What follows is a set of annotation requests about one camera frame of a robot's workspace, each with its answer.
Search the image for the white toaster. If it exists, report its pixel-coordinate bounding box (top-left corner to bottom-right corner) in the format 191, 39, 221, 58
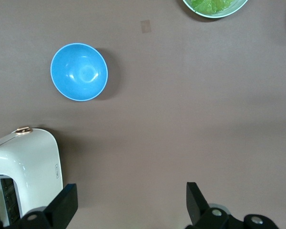
0, 125, 64, 227

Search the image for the brown tape patch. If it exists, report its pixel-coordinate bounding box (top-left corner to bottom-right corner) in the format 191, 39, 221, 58
140, 20, 152, 33

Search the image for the green lettuce leaf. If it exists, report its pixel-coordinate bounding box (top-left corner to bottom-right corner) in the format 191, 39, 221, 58
190, 0, 236, 13

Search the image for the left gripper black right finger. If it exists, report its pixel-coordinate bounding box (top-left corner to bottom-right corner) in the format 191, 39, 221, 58
186, 182, 281, 229

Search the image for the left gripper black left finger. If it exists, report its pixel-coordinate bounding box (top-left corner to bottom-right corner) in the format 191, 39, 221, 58
16, 183, 78, 229

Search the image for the light green plate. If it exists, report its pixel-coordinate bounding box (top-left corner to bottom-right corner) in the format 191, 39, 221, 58
182, 0, 249, 19

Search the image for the blue plastic bowl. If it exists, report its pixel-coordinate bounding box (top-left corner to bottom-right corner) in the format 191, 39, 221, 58
50, 42, 109, 102

